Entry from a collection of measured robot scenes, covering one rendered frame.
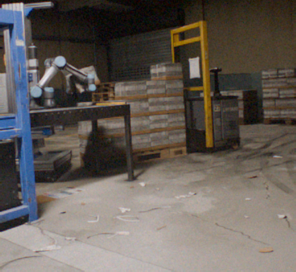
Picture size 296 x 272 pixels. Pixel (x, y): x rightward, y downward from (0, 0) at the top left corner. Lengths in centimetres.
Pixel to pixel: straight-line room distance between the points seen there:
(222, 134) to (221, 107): 38
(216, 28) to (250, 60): 146
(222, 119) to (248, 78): 556
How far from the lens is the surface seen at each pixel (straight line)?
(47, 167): 408
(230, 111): 555
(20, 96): 273
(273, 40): 1073
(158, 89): 494
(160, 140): 497
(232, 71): 1114
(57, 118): 317
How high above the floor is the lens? 89
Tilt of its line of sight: 3 degrees down
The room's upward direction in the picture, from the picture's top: 4 degrees counter-clockwise
